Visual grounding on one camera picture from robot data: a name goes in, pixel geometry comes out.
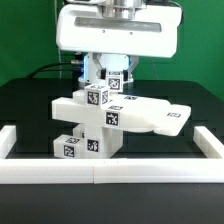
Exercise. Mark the white U-shaped fence frame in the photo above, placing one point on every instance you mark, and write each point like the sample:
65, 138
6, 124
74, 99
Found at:
61, 171

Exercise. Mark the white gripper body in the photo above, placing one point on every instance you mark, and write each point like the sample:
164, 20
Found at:
153, 31

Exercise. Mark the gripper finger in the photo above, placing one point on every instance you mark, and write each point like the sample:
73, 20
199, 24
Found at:
98, 71
127, 73

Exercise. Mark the white chair seat part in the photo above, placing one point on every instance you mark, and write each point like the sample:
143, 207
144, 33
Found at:
101, 143

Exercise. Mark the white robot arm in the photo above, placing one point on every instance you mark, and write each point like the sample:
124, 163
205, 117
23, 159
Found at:
124, 9

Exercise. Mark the white chair back part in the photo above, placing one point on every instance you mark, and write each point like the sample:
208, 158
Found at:
124, 112

